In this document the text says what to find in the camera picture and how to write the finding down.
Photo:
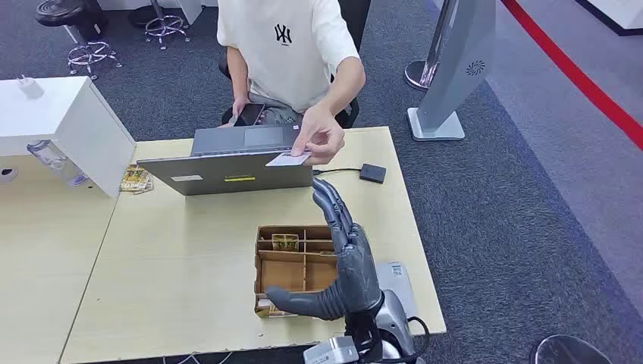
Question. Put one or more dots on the grey kiosk stand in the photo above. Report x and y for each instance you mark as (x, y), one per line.
(462, 60)

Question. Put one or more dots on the person's right hand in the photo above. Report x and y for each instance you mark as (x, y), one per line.
(240, 106)

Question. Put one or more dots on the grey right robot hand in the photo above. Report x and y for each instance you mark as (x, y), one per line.
(356, 271)

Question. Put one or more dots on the black seat chrome stool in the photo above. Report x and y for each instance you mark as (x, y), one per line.
(58, 11)

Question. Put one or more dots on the white cabinet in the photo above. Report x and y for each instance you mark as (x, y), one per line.
(125, 4)

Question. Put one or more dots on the person's right forearm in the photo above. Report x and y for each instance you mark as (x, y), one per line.
(237, 73)

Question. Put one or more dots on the chrome stool base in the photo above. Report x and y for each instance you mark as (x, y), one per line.
(166, 25)

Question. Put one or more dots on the red barrier strip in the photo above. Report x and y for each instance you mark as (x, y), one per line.
(577, 75)

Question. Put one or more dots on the person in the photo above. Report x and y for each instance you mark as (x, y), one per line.
(286, 60)

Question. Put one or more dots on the white charger plug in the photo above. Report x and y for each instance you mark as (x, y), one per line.
(31, 88)

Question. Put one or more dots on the white desk shelf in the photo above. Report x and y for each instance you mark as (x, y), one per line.
(75, 130)

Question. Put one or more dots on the person's left hand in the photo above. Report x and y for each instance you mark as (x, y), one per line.
(321, 133)

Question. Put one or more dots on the white counter black base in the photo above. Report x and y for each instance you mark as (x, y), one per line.
(618, 12)

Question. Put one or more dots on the chrome stanchion post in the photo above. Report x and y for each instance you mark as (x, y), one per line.
(416, 75)

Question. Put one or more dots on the clear plastic bottle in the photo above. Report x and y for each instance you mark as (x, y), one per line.
(55, 160)

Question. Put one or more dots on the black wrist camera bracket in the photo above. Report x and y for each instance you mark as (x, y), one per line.
(361, 331)

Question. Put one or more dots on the white ID card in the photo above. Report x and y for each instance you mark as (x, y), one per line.
(286, 160)

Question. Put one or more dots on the black card reader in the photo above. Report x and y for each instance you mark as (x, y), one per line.
(373, 173)

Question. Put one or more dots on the person's left forearm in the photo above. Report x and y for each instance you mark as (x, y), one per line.
(346, 85)

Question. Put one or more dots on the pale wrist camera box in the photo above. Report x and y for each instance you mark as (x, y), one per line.
(331, 351)

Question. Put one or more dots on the autumn picture key card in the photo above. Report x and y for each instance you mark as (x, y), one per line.
(279, 313)
(285, 242)

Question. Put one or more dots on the grey paper sheet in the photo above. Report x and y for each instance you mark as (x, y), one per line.
(399, 281)

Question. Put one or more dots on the black office chair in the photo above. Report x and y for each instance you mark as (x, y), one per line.
(354, 20)

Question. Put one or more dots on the round black stool seat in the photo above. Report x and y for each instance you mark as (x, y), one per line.
(570, 351)

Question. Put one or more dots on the grey laptop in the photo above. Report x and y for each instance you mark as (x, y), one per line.
(226, 173)

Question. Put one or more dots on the dark smartphone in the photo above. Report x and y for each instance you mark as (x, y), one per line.
(249, 114)

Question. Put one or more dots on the wooden compartment organizer box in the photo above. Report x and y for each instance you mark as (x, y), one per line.
(281, 274)

